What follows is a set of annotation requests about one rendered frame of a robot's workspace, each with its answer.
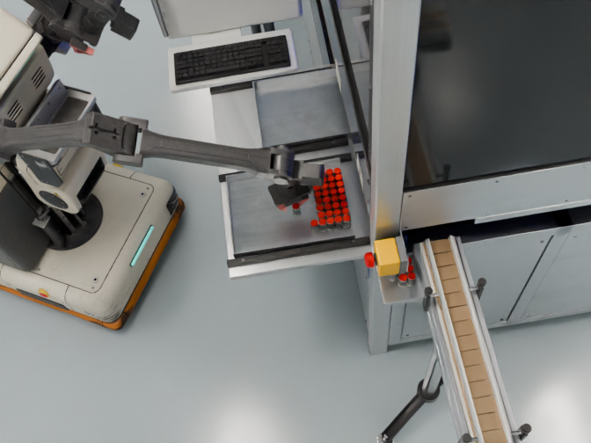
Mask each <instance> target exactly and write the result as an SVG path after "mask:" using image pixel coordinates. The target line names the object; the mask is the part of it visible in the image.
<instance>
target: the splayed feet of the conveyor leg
mask: <svg viewBox="0 0 591 443"><path fill-rule="evenodd" d="M423 381H424V379H423V380H421V381H420V382H419V384H418V387H417V394H416V395H415V396H414V398H413V399H412V400H411V401H410V402H409V403H408V404H407V405H406V406H405V407H404V408H403V409H402V410H401V411H400V412H399V413H398V415H397V416H396V417H395V418H394V419H393V420H392V421H391V422H390V424H389V425H388V426H387V427H386V428H385V429H384V431H383V432H381V433H379V434H378V436H377V443H393V438H394V437H395V436H396V435H397V434H398V432H399V431H400V430H401V429H402V428H403V427H404V425H405V424H406V423H407V422H408V421H409V420H410V419H411V417H412V416H413V415H414V414H415V413H416V412H417V411H418V410H419V409H420V407H421V406H422V405H423V404H424V403H432V402H434V401H435V400H436V399H437V398H438V396H439V394H440V386H441V385H442V384H443V379H442V377H441V379H440V381H439V384H438V386H437V389H436V391H435V393H434V394H433V395H431V396H427V395H425V394H424V393H423V391H422V384H423Z"/></svg>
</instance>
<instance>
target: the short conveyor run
mask: <svg viewBox="0 0 591 443"><path fill-rule="evenodd" d="M421 253H422V254H421ZM412 254H413V256H414V259H415V263H416V266H417V269H418V273H419V276H420V283H421V286H422V290H423V294H424V298H423V302H422V305H423V309H424V311H426V314H427V320H428V324H429V328H430V330H431V334H432V338H433V341H434V348H435V351H436V355H437V359H438V362H439V366H440V369H441V376H442V379H443V383H444V387H445V390H446V394H447V398H448V401H449V407H450V411H451V414H452V418H453V421H454V425H455V428H456V435H457V438H458V442H457V443H521V442H522V441H523V440H524V439H525V438H526V437H527V436H528V435H529V433H530V432H531V430H532V427H531V425H530V424H524V425H521V426H520V427H519V428H518V429H517V428H516V425H515V421H514V416H513V413H512V411H511V407H510V404H509V401H508V398H507V393H506V390H505V387H504V383H503V380H502V378H501V374H500V370H499V366H498V363H497V360H496V357H495V354H494V350H493V346H492V342H491V339H490V337H489V333H488V330H487V328H486V324H485V319H484V316H483V313H482V309H481V307H480V304H479V300H480V298H481V295H482V293H483V291H484V286H485V285H486V279H484V278H480V279H479V280H478V283H477V285H476V286H474V283H473V280H472V277H471V272H470V268H469V266H468V262H467V259H466V257H465V253H464V250H463V245H462V242H461V239H460V236H458V237H454V236H453V235H449V239H443V240H438V241H432V242H430V241H429V239H425V242H424V243H416V244H414V245H413V250H412ZM466 305H467V306H466ZM483 364H484V365H483ZM501 428H502V429H501Z"/></svg>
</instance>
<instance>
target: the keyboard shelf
mask: <svg viewBox="0 0 591 443"><path fill-rule="evenodd" d="M279 35H286V39H287V44H288V53H289V59H290V64H291V65H290V66H288V67H283V68H278V69H269V70H263V71H258V72H252V73H247V74H242V75H236V76H226V77H221V78H216V79H210V80H205V81H199V82H194V83H189V84H179V85H176V84H175V71H174V57H173V54H176V53H179V52H180V53H181V52H185V51H190V50H195V49H201V48H206V47H216V46H221V45H227V44H232V43H238V42H242V41H243V42H244V41H249V40H257V39H263V38H268V37H273V36H279ZM168 67H169V82H170V91H171V93H178V92H183V91H193V90H198V89H204V88H209V87H210V85H211V84H220V83H226V82H231V81H236V80H241V79H246V78H252V77H257V76H267V75H272V74H277V73H282V72H288V71H293V70H299V68H298V63H297V59H296V50H295V44H294V40H293V35H292V31H291V29H289V28H287V29H281V30H276V31H271V32H266V33H256V34H251V35H245V36H242V33H241V27H239V28H234V29H229V30H223V31H218V32H212V33H203V34H198V35H193V36H192V45H187V46H182V47H173V48H169V49H168Z"/></svg>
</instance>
